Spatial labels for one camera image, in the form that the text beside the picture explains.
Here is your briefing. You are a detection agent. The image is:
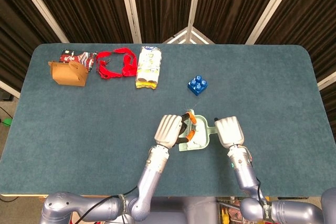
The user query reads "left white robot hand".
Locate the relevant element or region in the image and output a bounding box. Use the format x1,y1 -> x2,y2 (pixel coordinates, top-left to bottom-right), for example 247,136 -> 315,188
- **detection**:
153,112 -> 197,148

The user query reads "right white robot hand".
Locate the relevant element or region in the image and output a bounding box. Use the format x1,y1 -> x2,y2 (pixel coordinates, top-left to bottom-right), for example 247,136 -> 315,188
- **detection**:
214,116 -> 245,148

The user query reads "light green dustpan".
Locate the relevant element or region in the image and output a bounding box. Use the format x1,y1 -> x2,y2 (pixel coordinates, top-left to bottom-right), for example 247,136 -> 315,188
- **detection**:
178,115 -> 218,153

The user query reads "blue building block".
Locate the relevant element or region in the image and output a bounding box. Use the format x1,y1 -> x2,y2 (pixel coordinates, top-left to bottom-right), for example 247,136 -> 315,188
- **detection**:
187,75 -> 209,96

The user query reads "yellow white snack package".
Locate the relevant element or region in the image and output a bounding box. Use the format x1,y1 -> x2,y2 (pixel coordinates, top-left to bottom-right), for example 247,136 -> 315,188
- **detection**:
135,46 -> 161,90

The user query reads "silver robot torso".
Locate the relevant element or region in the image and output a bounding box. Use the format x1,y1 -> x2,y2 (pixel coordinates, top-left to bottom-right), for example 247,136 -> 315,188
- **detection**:
149,196 -> 242,224

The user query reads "brown cardboard gable box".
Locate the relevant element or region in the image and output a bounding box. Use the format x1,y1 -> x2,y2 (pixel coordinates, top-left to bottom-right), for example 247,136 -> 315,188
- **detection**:
48,60 -> 89,87

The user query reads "red black snack packet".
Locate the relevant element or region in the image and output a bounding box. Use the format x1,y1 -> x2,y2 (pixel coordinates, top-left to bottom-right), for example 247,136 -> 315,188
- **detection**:
59,49 -> 97,72

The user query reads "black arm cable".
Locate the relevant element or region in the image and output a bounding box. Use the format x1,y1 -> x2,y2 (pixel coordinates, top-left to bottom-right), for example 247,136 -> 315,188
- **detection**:
78,186 -> 139,224
256,178 -> 269,207

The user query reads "red fabric strap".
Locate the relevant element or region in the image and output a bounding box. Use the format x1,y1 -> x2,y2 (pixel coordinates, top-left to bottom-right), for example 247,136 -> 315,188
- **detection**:
96,48 -> 137,79

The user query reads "white partition frame post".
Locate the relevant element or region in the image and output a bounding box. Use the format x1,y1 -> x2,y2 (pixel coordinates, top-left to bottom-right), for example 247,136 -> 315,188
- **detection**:
245,0 -> 300,45
118,0 -> 142,44
162,0 -> 215,45
12,0 -> 69,43

